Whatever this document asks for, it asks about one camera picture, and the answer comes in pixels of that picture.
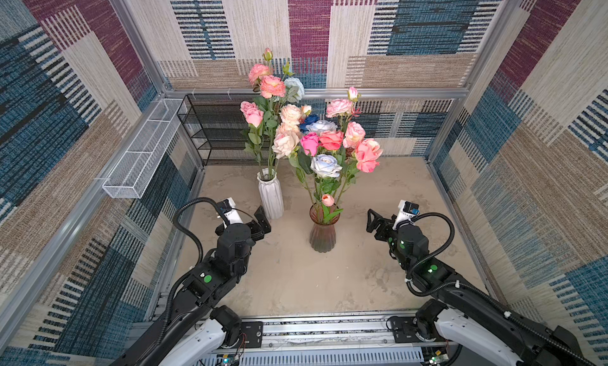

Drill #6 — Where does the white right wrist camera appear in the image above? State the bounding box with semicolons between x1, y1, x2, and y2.
393;200;420;231

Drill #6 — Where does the black wire mesh shelf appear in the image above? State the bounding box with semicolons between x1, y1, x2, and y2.
177;93;271;167

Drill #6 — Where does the large blush pink rose stem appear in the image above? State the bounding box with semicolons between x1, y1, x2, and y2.
275;122;302;138

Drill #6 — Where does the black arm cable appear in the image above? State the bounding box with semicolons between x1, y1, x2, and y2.
404;211;597;366
156;196;231;348

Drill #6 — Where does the cream white rose stem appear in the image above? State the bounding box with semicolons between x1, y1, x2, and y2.
272;133;315;204

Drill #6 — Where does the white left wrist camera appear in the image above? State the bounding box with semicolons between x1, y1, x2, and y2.
218;197;243;223

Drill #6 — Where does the pink peony double stem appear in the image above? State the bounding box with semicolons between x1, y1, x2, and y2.
248;48;286;179

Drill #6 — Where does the white and pale blue rose stem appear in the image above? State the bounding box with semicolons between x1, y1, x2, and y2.
282;63;305;107

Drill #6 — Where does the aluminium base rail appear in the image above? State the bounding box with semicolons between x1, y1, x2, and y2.
118;308;542;366

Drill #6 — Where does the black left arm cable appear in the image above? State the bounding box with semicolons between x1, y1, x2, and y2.
156;196;231;348

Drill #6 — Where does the red ribbed glass vase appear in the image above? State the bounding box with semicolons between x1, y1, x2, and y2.
309;203;340;253

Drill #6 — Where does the dark pink rose stem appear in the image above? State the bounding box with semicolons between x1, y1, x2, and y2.
315;131;344;179

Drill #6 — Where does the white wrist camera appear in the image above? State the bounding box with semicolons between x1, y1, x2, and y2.
393;200;420;231
218;197;243;223

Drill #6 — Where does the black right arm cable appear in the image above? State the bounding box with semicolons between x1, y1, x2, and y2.
404;211;597;366

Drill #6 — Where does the white wire mesh basket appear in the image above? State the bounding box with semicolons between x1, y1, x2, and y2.
103;98;182;199

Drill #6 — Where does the bright magenta rose stem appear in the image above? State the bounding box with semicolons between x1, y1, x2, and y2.
299;132;319;174

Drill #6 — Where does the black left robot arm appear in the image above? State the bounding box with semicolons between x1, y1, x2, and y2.
114;197;272;365

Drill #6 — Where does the white ribbed ceramic vase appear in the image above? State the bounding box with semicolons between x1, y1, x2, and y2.
257;168;284;220

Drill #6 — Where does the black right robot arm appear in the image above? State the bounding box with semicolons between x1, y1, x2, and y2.
366;202;591;365

